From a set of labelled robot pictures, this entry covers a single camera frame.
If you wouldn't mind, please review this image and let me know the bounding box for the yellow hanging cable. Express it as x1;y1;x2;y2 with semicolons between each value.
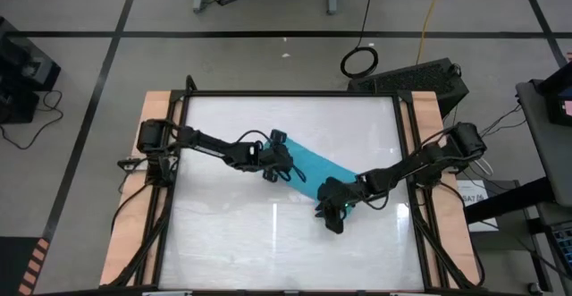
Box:
416;0;446;64

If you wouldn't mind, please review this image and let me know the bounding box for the black equipment stack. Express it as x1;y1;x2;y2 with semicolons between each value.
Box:
0;16;62;125

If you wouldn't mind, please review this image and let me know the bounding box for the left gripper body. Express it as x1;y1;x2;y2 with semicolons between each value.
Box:
255;141;295;174

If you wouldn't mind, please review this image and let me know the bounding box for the black desk leg bar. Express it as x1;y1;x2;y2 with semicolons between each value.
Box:
464;177;558;225

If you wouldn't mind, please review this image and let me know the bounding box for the black electronic device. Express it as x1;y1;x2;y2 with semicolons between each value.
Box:
538;61;572;127

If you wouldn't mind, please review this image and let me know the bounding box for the grey desk top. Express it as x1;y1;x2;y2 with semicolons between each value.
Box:
516;80;572;207

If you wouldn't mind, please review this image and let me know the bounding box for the blue terry towel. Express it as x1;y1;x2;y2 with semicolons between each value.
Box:
262;137;359;222

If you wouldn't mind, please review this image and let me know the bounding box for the black table frame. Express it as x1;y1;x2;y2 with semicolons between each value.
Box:
106;75;486;293

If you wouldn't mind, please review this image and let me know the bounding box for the black hanging cable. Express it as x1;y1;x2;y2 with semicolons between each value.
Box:
340;0;380;79

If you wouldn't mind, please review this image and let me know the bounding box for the black keyboard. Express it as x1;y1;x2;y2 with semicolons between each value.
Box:
347;57;470;118
550;222;572;279

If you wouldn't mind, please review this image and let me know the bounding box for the white paper label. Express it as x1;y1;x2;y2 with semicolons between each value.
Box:
458;179;500;233

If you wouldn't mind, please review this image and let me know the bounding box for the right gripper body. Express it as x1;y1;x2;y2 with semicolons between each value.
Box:
317;177;362;212

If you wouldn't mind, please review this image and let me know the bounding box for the wooden table board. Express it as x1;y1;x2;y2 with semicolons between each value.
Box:
400;90;482;286
100;90;184;286

